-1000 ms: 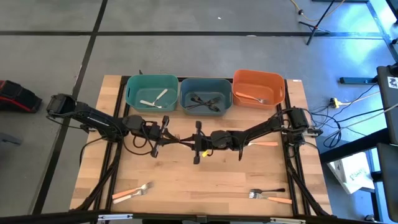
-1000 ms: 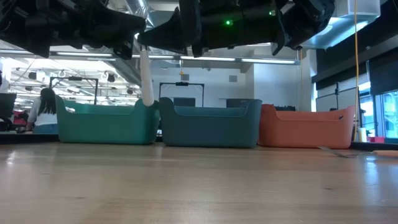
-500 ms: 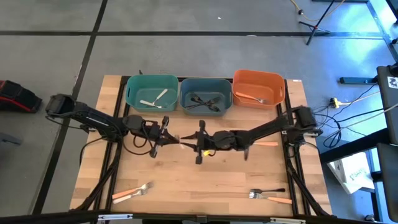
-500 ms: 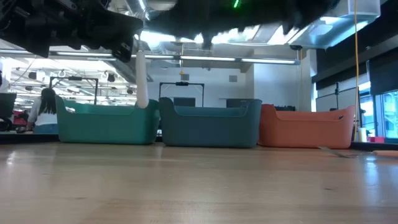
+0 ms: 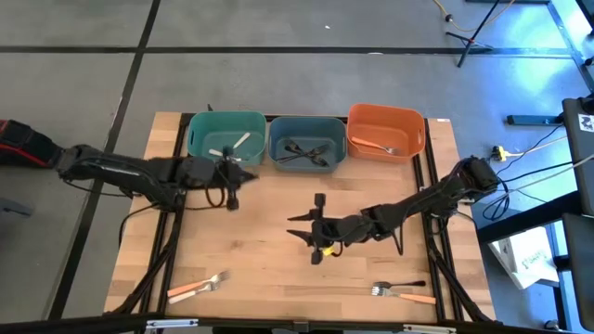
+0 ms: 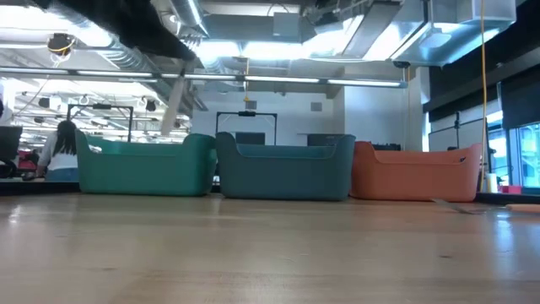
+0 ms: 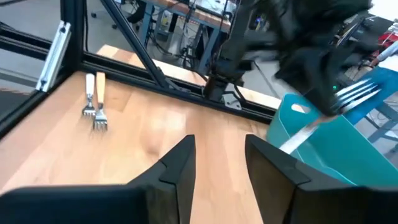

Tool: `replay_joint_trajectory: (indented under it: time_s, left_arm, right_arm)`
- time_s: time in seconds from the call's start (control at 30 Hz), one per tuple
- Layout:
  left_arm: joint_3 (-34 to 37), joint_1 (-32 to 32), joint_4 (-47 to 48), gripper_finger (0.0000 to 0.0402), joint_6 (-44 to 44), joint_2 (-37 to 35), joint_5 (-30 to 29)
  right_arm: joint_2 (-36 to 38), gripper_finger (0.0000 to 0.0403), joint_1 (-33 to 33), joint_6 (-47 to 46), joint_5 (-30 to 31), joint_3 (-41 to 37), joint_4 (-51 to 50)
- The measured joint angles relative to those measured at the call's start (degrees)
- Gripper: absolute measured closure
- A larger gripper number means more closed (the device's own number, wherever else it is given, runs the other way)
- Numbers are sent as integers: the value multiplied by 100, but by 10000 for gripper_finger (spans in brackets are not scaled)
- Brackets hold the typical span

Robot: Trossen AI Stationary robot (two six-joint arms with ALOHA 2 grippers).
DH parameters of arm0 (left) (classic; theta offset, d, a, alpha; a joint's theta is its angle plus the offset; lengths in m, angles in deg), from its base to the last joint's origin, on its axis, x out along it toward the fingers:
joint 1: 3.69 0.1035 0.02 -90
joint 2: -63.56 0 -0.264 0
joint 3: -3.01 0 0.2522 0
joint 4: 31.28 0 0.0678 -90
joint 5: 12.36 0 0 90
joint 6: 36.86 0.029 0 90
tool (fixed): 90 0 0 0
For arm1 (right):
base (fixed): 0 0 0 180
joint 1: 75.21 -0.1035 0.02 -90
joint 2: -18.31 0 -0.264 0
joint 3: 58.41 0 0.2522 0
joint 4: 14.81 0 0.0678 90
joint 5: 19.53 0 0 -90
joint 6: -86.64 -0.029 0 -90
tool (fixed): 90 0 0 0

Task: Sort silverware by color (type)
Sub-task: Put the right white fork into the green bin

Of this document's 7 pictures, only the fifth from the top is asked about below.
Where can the grey floor stand foot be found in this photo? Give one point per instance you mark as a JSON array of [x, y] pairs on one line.
[[14, 207]]

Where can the blue-grey plastic bin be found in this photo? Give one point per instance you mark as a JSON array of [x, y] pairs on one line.
[[306, 132]]

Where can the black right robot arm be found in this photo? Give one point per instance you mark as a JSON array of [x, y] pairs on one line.
[[417, 199]]

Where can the plain black panel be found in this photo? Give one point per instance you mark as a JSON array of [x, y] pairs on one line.
[[580, 269]]

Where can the white cardboard box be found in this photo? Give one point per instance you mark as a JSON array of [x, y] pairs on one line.
[[524, 260]]

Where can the teal plastic bin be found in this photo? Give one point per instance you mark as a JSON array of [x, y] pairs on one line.
[[223, 123]]

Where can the orange plastic bin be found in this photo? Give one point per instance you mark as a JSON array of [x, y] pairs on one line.
[[385, 125]]

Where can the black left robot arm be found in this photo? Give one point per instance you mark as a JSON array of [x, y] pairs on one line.
[[139, 174]]

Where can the black tripod stand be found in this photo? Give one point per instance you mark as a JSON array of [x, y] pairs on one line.
[[473, 39]]

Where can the silver metal bracket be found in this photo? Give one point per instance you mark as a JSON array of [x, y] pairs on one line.
[[429, 329], [171, 324]]

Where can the blue metal frame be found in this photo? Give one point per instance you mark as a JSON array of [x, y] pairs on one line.
[[567, 33]]

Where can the black floor bar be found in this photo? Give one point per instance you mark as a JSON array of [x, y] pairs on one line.
[[533, 120]]

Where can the black and red bag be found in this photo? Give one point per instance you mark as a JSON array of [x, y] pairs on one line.
[[23, 144]]

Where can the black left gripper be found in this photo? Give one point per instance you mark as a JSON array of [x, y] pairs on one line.
[[229, 178]]

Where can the black fork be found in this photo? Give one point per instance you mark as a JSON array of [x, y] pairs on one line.
[[408, 283], [291, 147], [287, 158]]

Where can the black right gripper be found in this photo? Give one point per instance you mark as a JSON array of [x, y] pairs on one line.
[[322, 229]]

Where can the black metal table frame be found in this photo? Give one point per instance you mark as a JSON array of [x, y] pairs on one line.
[[181, 125]]

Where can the yellow power plug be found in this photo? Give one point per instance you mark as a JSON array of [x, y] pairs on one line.
[[499, 153]]

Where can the black slanted beam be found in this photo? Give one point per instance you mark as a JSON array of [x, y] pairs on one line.
[[524, 218]]

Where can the black cart with white sticker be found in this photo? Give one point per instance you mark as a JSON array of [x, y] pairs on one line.
[[577, 162]]

